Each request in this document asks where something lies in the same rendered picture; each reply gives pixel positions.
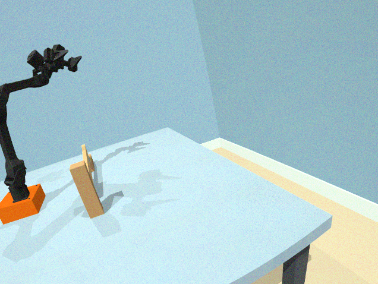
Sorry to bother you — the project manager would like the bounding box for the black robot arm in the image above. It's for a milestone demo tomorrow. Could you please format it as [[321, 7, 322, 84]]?
[[0, 50, 53, 203]]

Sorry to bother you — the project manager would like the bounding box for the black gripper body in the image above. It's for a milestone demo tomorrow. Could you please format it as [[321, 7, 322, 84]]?
[[43, 48, 78, 72]]

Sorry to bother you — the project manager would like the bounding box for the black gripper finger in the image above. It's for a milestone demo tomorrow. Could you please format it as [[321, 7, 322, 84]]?
[[71, 56, 82, 70], [51, 49, 68, 63]]

